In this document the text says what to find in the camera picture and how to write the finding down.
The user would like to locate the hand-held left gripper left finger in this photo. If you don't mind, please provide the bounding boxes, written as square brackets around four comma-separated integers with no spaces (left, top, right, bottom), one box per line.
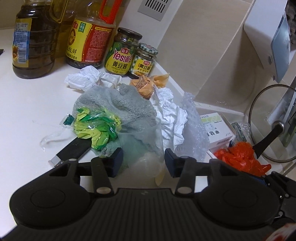
[50,148,124,195]

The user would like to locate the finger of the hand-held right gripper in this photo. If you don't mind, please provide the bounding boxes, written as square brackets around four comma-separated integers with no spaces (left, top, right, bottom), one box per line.
[254,172,285,187]

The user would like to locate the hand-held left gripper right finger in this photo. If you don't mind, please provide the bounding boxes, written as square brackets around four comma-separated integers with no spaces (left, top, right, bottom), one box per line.
[164,148,238,195]

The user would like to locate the clear plastic cup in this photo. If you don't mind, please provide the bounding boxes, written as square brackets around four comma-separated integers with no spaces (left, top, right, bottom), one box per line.
[115,118,166,187]

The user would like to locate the green yellow wrapper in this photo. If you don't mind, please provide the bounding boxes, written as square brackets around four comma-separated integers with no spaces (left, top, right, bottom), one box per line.
[73,107,122,151]

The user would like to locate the orange plastic bag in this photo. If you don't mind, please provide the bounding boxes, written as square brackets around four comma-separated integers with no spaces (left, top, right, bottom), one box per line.
[214,142,271,178]

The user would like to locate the clear bubble wrap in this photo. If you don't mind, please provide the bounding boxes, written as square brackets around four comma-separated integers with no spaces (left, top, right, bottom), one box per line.
[174,92,210,163]

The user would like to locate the large white paper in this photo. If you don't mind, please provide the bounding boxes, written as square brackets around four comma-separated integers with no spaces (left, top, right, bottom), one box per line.
[150,88,188,151]

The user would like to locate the black lighter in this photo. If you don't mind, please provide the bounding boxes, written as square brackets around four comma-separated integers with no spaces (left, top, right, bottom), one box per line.
[48,137,92,168]

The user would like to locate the white medicine box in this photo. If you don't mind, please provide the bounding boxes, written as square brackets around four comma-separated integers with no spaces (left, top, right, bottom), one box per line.
[200,112,236,153]

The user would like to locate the clear plastic bottle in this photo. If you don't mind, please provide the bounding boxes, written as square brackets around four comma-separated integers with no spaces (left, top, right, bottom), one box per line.
[231,122,251,142]

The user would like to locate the grey fluffy towel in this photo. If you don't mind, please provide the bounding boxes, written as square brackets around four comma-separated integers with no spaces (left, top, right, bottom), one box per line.
[73,83,162,167]

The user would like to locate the clear wrapper green corner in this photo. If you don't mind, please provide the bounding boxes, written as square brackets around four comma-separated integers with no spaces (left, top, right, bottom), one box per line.
[40,113,78,149]

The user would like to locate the brown snack wrapper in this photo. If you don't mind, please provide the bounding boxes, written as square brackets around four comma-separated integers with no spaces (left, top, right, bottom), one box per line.
[129,74,170,100]

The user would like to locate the white tissue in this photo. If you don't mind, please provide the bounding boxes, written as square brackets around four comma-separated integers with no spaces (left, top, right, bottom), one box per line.
[98,73,122,90]

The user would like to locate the white paper towel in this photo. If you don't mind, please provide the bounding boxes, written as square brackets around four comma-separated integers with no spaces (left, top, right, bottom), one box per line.
[64,65,103,91]

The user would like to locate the small jar checkered lid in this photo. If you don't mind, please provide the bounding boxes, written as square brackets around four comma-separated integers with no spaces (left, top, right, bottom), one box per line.
[128,43,159,80]

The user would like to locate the green label paste jar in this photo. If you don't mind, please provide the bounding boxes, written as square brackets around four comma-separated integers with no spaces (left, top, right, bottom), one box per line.
[104,27,143,76]

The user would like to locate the large dark oil bottle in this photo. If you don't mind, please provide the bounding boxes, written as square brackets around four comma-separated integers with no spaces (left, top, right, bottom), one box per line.
[12,0,61,79]

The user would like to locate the glass pot lid black handle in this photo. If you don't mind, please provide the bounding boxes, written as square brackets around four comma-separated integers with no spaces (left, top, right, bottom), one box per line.
[249,84,296,167]

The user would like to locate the sauce bottle orange handle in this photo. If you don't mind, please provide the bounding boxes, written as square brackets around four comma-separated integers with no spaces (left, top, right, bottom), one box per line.
[65,0,117,69]

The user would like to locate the white blue wall appliance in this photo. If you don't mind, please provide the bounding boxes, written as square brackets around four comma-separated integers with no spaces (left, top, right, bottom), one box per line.
[243,0,296,82]

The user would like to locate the grey wall vent grille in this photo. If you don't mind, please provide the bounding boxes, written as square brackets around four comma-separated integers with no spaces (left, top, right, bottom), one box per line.
[137,0,167,22]

